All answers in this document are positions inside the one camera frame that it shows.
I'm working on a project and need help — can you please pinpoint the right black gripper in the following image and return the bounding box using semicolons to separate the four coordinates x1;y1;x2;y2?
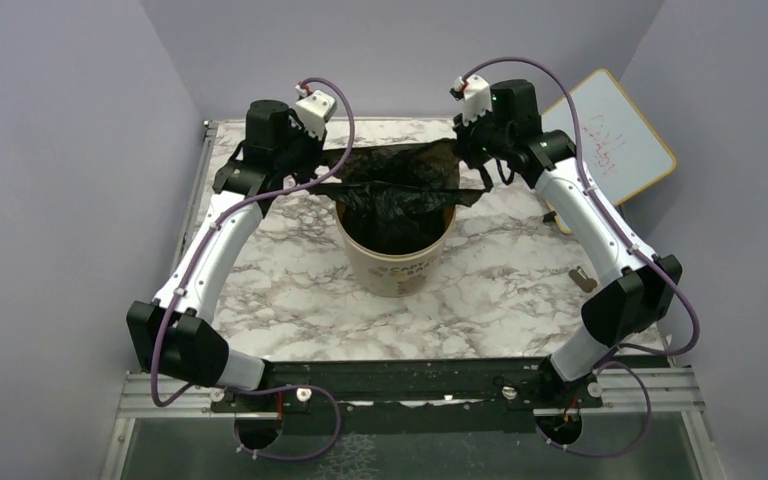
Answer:
454;104;513;170

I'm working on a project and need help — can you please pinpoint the black plastic trash bag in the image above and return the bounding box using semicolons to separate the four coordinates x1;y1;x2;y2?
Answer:
309;138;485;255

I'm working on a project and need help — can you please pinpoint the beige round trash bin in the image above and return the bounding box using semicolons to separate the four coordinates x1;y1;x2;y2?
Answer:
335;203;456;298

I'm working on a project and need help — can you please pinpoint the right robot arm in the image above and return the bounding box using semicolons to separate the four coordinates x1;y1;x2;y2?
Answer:
450;75;682;407

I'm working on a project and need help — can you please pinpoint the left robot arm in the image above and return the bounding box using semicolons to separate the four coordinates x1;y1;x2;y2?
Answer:
126;91;336;411

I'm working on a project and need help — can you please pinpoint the small grey metal piece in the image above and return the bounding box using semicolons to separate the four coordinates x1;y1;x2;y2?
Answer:
568;266;598;293

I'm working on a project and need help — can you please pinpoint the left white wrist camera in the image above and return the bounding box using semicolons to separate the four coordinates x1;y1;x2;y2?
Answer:
294;83;337;141

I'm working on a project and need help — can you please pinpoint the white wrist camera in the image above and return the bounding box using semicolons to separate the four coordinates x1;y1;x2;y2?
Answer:
294;83;337;141
450;74;493;126

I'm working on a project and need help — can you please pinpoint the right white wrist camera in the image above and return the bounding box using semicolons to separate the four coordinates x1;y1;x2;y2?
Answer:
450;74;493;126

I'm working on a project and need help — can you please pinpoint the white board with wooden frame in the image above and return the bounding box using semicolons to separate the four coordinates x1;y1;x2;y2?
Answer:
571;69;677;206

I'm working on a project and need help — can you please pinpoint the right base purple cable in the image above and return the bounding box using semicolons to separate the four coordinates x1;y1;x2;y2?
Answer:
534;360;653;460

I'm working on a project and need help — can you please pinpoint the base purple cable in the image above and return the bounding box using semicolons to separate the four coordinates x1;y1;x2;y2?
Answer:
534;360;653;460
233;386;344;463

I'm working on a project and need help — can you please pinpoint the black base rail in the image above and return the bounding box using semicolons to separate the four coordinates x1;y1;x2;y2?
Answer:
210;357;607;435

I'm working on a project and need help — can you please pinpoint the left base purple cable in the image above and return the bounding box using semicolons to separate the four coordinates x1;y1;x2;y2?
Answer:
233;386;344;463

